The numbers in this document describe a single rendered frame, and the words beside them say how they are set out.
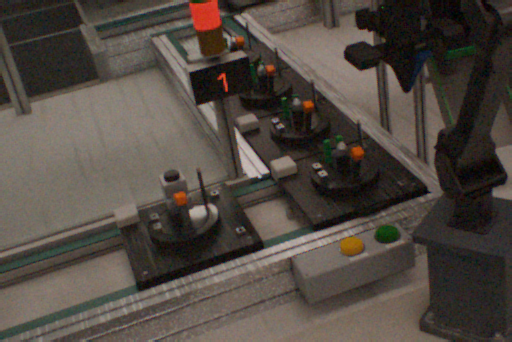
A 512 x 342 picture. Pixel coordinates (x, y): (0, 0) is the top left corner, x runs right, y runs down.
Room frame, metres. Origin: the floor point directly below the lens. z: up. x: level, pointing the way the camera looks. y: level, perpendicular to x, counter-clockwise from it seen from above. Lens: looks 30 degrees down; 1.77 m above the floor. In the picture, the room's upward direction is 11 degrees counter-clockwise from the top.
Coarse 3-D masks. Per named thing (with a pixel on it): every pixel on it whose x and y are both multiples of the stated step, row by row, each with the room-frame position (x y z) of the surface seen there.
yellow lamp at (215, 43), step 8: (200, 32) 1.34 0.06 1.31; (208, 32) 1.34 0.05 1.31; (216, 32) 1.34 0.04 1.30; (200, 40) 1.35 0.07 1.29; (208, 40) 1.34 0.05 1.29; (216, 40) 1.34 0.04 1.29; (224, 40) 1.36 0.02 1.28; (200, 48) 1.35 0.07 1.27; (208, 48) 1.34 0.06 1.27; (216, 48) 1.34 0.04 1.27; (224, 48) 1.35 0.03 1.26
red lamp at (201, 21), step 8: (216, 0) 1.36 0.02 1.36; (192, 8) 1.35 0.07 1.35; (200, 8) 1.34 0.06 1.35; (208, 8) 1.34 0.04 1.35; (216, 8) 1.35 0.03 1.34; (200, 16) 1.34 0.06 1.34; (208, 16) 1.34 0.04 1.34; (216, 16) 1.35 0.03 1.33; (200, 24) 1.34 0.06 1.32; (208, 24) 1.34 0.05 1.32; (216, 24) 1.34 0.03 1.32
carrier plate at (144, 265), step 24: (144, 216) 1.28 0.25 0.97; (240, 216) 1.22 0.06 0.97; (144, 240) 1.20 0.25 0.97; (216, 240) 1.15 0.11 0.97; (240, 240) 1.14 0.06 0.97; (144, 264) 1.12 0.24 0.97; (168, 264) 1.10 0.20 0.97; (192, 264) 1.09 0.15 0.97; (216, 264) 1.10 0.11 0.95; (144, 288) 1.07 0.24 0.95
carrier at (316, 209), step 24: (360, 120) 1.33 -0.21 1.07; (336, 144) 1.34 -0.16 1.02; (360, 144) 1.33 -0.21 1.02; (288, 168) 1.34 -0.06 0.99; (312, 168) 1.30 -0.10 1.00; (336, 168) 1.29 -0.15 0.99; (360, 168) 1.28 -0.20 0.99; (384, 168) 1.29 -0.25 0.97; (288, 192) 1.27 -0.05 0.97; (312, 192) 1.25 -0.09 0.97; (336, 192) 1.23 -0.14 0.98; (360, 192) 1.22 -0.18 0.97; (384, 192) 1.21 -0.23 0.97; (408, 192) 1.19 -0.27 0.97; (312, 216) 1.17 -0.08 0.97; (336, 216) 1.16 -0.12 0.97
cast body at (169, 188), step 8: (160, 176) 1.23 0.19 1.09; (168, 176) 1.20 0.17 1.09; (176, 176) 1.20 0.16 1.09; (168, 184) 1.19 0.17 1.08; (176, 184) 1.19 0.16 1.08; (184, 184) 1.20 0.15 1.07; (168, 192) 1.19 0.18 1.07; (176, 192) 1.19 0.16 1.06; (184, 192) 1.20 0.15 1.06; (168, 200) 1.18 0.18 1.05; (168, 208) 1.20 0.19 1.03; (176, 208) 1.18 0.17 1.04; (192, 208) 1.19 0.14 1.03
